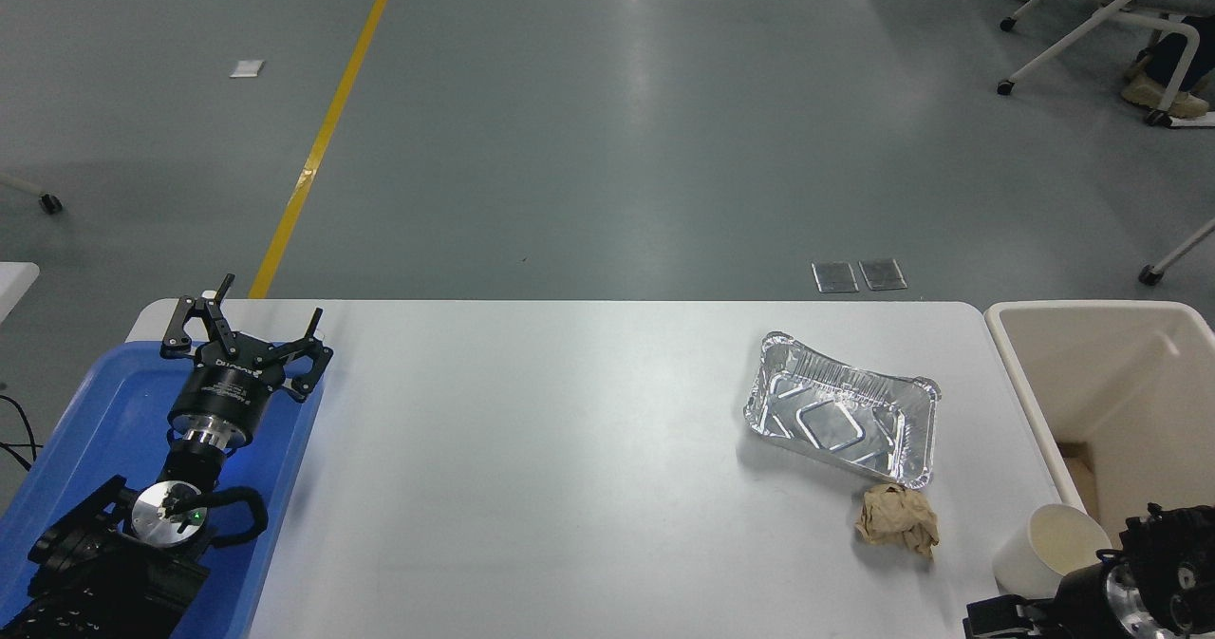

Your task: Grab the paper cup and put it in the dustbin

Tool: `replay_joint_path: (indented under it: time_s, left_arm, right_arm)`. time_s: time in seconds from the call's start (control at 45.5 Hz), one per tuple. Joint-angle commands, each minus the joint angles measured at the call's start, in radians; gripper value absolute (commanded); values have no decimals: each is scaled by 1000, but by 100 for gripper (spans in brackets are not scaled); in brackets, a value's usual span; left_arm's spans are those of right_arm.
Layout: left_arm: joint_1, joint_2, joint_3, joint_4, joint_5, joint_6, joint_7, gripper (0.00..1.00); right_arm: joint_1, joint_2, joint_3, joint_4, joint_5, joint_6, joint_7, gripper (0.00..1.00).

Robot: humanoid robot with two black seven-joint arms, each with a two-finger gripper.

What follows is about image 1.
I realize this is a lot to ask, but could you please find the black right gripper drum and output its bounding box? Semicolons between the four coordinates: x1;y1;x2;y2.
1049;568;1113;639

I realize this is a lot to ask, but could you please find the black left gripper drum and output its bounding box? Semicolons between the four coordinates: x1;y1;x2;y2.
168;340;288;447

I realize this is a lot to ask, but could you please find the white paper cup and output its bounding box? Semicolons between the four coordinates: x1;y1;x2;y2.
992;503;1112;600

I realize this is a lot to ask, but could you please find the blue plastic tray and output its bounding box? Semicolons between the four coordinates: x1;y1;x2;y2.
0;338;325;639

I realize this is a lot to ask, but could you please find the crumpled tan paper ball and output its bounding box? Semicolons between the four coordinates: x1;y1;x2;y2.
854;483;941;561

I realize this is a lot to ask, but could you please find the white side table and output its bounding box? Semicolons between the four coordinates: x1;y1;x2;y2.
0;262;41;323

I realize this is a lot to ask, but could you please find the white leg with black caster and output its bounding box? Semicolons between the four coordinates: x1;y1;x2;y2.
0;173;65;216

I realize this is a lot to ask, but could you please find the large pale plastic bin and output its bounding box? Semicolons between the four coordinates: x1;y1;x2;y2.
983;300;1215;564

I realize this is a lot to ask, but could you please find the rectangular aluminium foil tray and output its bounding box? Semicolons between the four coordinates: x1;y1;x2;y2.
743;331;942;490

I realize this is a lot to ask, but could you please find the white chair leg with caster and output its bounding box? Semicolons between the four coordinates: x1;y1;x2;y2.
1138;218;1215;287

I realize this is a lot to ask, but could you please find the person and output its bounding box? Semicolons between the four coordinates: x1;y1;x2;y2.
1120;14;1215;120

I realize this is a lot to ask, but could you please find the thin black cable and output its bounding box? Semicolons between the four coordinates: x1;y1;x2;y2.
0;394;42;475

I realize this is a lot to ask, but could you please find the white frame wheeled chair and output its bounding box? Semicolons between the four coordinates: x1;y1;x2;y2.
996;0;1215;128

